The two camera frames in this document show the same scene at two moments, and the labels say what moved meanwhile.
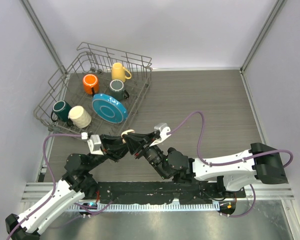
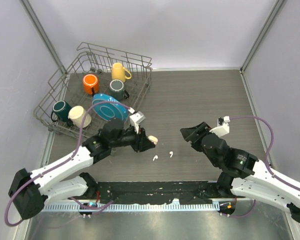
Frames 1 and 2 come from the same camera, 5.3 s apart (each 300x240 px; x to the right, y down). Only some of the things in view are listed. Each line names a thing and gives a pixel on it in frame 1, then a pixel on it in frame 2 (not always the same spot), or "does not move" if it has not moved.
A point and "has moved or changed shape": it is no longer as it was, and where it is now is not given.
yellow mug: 118,72 does not move
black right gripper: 133,141 -> 189,134
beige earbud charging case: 125,133 has moved or changed shape
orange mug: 91,84 does not move
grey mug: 116,89 does not move
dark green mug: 61,109 does not move
